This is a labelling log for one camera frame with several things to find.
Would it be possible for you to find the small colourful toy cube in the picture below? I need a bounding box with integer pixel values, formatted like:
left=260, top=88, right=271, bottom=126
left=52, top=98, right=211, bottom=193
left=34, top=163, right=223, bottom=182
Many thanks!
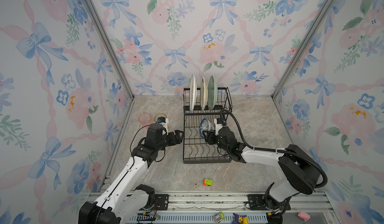
left=203, top=179, right=213, bottom=186

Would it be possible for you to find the green plate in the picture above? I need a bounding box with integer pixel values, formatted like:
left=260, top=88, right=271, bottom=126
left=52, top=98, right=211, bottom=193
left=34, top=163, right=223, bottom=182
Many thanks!
left=208, top=75, right=218, bottom=110

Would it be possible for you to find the pink toy pig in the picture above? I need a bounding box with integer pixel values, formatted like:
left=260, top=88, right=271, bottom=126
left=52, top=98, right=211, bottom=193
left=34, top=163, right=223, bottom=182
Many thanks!
left=298, top=212, right=311, bottom=222

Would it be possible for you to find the blue floral bowl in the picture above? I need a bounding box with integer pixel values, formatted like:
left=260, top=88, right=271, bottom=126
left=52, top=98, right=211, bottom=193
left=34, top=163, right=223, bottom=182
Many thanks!
left=200, top=119, right=215, bottom=139

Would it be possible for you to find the purple yellow toy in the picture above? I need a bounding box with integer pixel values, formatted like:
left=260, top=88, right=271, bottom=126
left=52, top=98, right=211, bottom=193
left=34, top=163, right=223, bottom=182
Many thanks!
left=232, top=213, right=249, bottom=224

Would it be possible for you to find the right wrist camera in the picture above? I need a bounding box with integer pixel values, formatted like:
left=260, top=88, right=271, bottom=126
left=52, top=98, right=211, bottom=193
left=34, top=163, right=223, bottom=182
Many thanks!
left=214, top=118, right=223, bottom=136

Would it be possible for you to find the yellow transparent cup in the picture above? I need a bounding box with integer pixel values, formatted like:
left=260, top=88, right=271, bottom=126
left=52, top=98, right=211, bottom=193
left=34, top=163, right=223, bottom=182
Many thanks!
left=154, top=113, right=167, bottom=123

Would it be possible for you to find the black corrugated cable hose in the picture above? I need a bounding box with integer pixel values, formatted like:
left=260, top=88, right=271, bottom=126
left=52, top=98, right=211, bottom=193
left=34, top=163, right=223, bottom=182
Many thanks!
left=219, top=109, right=328, bottom=189

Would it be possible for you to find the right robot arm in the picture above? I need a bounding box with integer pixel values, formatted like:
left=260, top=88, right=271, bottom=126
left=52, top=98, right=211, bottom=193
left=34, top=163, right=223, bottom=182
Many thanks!
left=202, top=127, right=328, bottom=216

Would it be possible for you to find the cream plate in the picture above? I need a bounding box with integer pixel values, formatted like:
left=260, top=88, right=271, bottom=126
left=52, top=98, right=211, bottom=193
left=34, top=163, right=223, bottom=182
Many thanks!
left=200, top=76, right=208, bottom=110

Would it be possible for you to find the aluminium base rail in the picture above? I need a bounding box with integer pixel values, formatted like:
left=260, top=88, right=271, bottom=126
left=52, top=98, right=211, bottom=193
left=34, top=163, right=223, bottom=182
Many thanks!
left=78, top=190, right=340, bottom=224

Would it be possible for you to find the white plate with blue rim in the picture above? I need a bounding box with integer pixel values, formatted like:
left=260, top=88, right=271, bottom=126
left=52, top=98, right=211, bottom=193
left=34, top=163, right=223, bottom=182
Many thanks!
left=189, top=75, right=197, bottom=111

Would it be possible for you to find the pink transparent cup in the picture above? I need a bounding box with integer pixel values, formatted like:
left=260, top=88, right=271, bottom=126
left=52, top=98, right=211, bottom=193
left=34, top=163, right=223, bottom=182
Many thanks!
left=138, top=113, right=153, bottom=126

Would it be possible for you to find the black wire dish rack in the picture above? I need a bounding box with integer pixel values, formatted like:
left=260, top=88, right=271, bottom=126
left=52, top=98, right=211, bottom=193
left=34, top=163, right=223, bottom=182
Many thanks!
left=183, top=87, right=233, bottom=164

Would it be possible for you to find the green white small box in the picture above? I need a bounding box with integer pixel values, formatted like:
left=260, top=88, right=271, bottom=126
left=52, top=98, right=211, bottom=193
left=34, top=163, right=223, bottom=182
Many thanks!
left=214, top=212, right=225, bottom=224

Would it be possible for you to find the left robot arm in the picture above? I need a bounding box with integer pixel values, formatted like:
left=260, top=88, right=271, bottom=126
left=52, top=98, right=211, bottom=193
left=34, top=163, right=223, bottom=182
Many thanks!
left=78, top=123, right=184, bottom=224

